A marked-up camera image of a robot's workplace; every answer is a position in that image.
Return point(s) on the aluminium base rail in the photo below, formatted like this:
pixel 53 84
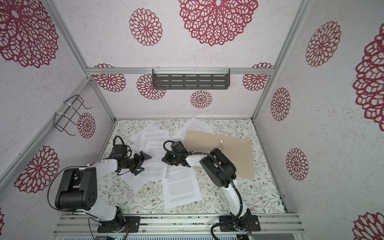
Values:
pixel 189 224

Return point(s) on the black wire wall rack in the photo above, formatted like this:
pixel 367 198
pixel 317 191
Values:
pixel 65 117

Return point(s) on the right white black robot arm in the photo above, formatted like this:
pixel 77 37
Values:
pixel 221 171

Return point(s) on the dark grey wall shelf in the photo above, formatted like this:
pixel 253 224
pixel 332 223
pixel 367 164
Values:
pixel 191 80

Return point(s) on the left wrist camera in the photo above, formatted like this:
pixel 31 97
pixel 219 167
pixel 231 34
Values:
pixel 120 151

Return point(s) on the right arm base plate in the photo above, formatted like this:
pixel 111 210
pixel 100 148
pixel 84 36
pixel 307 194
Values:
pixel 252 225

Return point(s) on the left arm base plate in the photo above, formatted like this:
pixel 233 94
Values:
pixel 130 225

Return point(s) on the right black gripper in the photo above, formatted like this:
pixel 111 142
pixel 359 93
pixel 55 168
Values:
pixel 166 158

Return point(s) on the brown cardboard folder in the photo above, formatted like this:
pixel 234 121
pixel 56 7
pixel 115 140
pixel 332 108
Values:
pixel 238 151

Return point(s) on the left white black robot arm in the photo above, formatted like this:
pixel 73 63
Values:
pixel 78 189

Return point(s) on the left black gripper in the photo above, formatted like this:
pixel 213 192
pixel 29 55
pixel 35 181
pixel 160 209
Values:
pixel 140 161

